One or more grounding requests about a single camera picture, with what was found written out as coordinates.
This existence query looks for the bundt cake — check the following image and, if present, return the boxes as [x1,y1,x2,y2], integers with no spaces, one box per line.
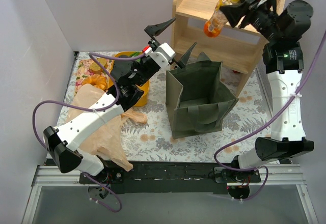
[81,74,107,91]

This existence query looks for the floral rectangular tray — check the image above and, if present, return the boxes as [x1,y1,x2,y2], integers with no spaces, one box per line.
[74,59,113,95]

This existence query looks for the dark green tote bag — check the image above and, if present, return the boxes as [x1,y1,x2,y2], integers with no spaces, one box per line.
[166,52,238,139]

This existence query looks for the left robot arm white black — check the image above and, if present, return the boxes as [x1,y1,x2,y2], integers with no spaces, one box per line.
[43,18,194,183]

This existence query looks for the yellow cap drink bottle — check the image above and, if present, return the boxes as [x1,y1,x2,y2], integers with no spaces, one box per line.
[203,0,240,38]

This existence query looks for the yellow plastic bin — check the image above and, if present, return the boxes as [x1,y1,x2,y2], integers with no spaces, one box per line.
[108,52,144,110]

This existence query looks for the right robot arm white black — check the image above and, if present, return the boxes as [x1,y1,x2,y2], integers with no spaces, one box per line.
[220,0,314,182]

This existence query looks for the aluminium frame rail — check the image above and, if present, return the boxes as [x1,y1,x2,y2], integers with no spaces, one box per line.
[22,164,318,223]

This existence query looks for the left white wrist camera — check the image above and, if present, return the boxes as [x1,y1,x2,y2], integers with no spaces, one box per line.
[143,42,176,68]

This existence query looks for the wooden shelf unit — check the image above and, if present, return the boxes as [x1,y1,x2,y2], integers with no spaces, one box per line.
[171,0,266,96]

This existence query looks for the orange plastic grocery bag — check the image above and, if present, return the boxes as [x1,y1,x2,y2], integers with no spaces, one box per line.
[71,84,147,172]

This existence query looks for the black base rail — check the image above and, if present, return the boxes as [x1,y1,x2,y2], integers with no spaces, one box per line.
[45,159,261,195]

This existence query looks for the floral table mat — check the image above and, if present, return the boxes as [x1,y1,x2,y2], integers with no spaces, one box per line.
[46,50,281,163]

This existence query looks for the slice of bread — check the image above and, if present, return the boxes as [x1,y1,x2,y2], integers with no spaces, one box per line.
[89,58,108,75]

